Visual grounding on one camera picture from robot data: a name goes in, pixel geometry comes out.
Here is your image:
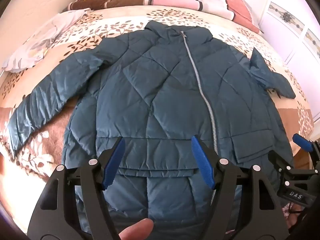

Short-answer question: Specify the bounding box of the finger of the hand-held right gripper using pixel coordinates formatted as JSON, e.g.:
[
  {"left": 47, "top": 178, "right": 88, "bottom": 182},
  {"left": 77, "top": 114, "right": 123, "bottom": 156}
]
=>
[
  {"left": 292, "top": 133, "right": 320, "bottom": 159},
  {"left": 267, "top": 152, "right": 294, "bottom": 178}
]

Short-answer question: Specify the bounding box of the teal quilted jacket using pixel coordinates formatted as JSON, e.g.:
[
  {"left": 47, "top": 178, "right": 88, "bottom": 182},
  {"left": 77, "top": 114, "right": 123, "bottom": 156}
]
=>
[{"left": 7, "top": 20, "right": 297, "bottom": 240}]

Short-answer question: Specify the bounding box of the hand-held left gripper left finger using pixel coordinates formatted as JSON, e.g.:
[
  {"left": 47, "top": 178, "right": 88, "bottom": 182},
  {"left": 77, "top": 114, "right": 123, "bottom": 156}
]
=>
[{"left": 27, "top": 138, "right": 127, "bottom": 240}]

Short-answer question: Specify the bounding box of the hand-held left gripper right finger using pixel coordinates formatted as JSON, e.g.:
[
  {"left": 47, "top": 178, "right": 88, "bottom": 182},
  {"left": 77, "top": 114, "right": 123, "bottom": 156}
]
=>
[{"left": 190, "top": 135, "right": 290, "bottom": 240}]

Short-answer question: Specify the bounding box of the beige leaf-print blanket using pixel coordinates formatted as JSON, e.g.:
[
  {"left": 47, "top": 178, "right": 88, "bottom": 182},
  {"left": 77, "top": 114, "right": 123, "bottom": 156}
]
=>
[{"left": 0, "top": 5, "right": 315, "bottom": 188}]

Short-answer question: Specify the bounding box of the brown folded blanket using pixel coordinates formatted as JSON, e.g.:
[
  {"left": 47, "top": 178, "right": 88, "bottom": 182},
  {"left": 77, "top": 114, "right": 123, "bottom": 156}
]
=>
[{"left": 69, "top": 0, "right": 155, "bottom": 12}]

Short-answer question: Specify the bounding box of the salmon pink pillow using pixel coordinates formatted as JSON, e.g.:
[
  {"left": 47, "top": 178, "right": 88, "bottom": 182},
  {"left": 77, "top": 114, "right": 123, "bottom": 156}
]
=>
[{"left": 219, "top": 0, "right": 263, "bottom": 35}]

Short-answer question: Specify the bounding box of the white wardrobe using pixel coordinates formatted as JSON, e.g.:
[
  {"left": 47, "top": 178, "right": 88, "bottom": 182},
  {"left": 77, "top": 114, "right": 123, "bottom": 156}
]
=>
[{"left": 260, "top": 0, "right": 320, "bottom": 120}]

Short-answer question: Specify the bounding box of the white crumpled cloth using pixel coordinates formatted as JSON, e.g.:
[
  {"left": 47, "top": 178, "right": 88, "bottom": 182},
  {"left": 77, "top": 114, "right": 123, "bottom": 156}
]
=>
[{"left": 1, "top": 8, "right": 92, "bottom": 73}]

